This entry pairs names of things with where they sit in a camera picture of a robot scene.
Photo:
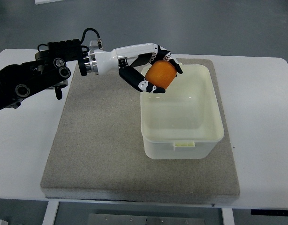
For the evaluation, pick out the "white plastic box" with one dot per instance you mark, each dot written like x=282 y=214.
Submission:
x=184 y=122

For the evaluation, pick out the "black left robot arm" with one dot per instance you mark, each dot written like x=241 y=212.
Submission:
x=48 y=71

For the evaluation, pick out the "small clear plastic piece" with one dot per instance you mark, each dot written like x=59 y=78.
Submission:
x=94 y=44

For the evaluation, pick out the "white table leg right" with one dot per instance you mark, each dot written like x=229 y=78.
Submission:
x=227 y=216

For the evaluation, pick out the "white object on floor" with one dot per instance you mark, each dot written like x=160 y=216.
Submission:
x=38 y=2

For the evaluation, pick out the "small white floor object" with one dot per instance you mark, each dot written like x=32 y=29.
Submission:
x=2 y=222

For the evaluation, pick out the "black table control panel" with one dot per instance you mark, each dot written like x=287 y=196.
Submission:
x=283 y=213

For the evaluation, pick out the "grey foam mat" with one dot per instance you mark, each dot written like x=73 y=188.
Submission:
x=98 y=153

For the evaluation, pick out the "white table leg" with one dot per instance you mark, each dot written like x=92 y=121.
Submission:
x=50 y=213
x=227 y=216

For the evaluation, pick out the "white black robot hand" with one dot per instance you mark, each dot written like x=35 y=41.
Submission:
x=124 y=60

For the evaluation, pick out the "white table leg left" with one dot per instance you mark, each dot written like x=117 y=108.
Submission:
x=50 y=213

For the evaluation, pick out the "orange fruit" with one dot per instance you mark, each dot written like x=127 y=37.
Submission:
x=161 y=74

